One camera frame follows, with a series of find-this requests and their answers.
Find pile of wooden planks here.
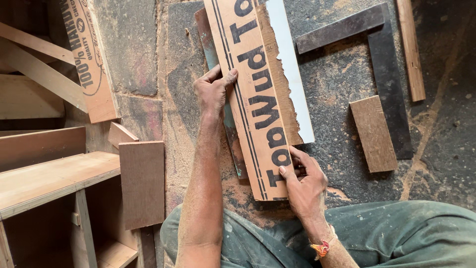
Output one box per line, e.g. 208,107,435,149
0,0,88,172

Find small wooden block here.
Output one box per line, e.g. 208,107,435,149
349,95,399,173

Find printed plywood offcut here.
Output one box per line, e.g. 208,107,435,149
58,0,120,124

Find brown plywood panel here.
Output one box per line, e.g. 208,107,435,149
119,141,165,231

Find wooden cabinet frame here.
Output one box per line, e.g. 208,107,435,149
0,151,157,268

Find orange wrist thread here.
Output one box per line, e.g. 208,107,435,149
310,223,338,261

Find paint-stained wooden strip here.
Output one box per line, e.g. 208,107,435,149
194,7,249,180

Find printed plywood strip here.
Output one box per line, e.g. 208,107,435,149
203,0,304,202

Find person's left hand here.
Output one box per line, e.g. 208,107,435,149
193,65,238,120

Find small triangular plywood piece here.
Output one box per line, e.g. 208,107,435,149
108,122,140,150

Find person's green trousers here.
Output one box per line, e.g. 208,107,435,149
160,200,476,268

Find metal try square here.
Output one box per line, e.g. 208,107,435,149
296,2,414,161

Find white laminate strip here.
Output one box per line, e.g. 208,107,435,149
265,0,315,144

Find person's right hand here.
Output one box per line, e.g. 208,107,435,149
278,145,329,221

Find thin wooden batten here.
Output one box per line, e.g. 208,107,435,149
395,0,427,102

